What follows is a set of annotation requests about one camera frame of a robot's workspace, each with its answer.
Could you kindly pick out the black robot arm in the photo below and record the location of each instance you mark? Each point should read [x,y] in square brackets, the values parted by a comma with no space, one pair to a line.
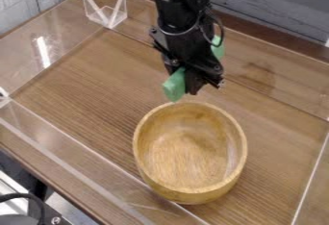
[179,15]

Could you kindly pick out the brown wooden bowl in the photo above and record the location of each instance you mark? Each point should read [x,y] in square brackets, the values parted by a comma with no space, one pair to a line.
[191,151]

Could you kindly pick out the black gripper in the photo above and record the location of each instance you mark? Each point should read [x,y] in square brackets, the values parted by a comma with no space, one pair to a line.
[188,49]

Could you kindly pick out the black metal bracket with screw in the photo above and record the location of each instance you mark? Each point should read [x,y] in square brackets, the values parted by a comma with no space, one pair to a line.
[54,217]

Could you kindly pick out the green rectangular block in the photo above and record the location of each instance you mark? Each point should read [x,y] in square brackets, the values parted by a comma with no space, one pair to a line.
[175,87]

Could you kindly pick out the clear acrylic tray wall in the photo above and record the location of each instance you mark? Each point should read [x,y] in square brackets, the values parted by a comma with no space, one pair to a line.
[97,184]

